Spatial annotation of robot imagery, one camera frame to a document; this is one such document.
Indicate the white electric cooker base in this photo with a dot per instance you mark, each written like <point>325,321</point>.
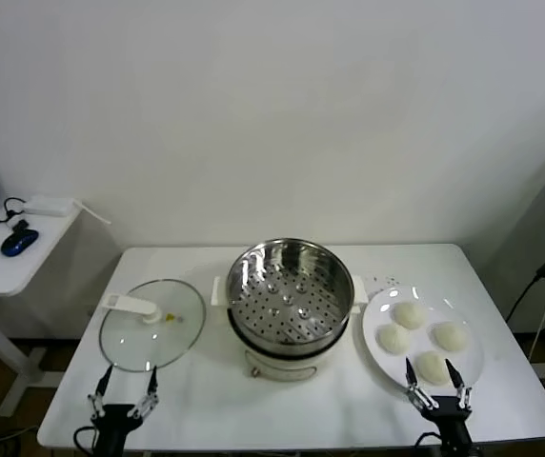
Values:
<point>284,366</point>

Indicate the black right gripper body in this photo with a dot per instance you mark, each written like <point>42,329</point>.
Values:
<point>451,423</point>

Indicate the blue computer mouse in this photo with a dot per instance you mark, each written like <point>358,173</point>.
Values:
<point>19,243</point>

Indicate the white round plate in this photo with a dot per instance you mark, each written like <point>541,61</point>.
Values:
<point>472,362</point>

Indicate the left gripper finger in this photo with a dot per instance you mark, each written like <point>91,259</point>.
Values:
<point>153,383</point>
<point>104,381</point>

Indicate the small black usb dongle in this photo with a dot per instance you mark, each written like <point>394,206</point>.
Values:
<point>20,225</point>

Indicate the white steamed baozi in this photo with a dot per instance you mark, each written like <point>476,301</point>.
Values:
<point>450,336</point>
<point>393,340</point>
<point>410,315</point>
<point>432,367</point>

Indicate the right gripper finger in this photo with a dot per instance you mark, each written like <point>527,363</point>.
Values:
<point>456,378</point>
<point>411,378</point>

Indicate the stainless steel steamer basket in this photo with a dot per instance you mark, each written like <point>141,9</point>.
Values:
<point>289,285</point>

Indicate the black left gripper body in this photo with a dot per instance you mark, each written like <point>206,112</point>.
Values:
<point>113,423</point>

